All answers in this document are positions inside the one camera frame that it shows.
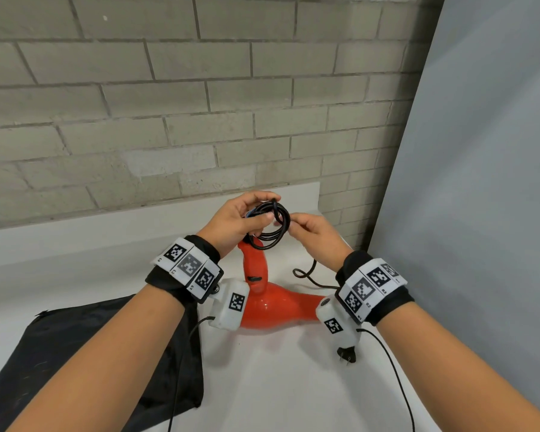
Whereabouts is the person's left forearm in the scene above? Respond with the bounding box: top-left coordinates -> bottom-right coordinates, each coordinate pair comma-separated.
7,283 -> 186,432

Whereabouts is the black wristband with marker tags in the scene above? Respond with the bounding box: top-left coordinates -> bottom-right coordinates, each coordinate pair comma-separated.
145,235 -> 225,307
335,250 -> 415,327

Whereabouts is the black fabric bag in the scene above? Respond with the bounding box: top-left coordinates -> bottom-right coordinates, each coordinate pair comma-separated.
0,294 -> 205,432

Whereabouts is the thin black camera cable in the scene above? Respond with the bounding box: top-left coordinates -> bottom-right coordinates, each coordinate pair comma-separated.
357,328 -> 416,432
168,316 -> 216,432

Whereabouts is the person's left hand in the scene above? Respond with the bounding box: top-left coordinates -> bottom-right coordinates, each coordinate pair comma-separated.
197,190 -> 282,260

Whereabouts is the person's right forearm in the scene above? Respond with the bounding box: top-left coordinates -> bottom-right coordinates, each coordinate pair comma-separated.
375,301 -> 540,432

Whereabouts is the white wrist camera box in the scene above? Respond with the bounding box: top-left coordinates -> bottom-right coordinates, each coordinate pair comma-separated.
208,279 -> 251,332
315,297 -> 363,352

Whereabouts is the red hair dryer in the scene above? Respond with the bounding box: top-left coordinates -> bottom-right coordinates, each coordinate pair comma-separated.
237,238 -> 328,330

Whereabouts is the grey partition board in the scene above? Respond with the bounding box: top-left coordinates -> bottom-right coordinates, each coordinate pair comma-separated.
368,0 -> 540,421

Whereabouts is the person's right hand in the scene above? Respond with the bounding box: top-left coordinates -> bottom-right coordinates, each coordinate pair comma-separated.
288,212 -> 354,273

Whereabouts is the black hair dryer power cord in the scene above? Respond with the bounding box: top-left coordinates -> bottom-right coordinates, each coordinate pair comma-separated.
242,199 -> 357,364

